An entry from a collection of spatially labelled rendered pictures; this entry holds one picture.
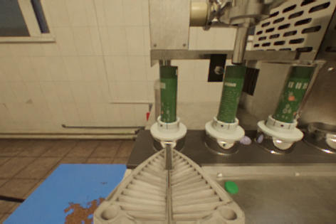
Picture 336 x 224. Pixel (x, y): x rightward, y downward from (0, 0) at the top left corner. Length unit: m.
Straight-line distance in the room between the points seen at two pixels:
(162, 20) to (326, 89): 0.39
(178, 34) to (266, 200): 0.32
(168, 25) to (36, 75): 2.21
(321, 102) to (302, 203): 0.25
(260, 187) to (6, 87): 2.80
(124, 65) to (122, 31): 0.37
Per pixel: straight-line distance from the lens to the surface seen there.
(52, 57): 2.22
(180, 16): 0.33
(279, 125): 0.32
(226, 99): 0.25
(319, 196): 0.31
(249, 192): 0.26
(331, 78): 0.45
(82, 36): 1.98
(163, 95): 0.22
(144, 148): 0.28
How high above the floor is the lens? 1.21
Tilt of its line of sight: 23 degrees down
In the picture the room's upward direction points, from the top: straight up
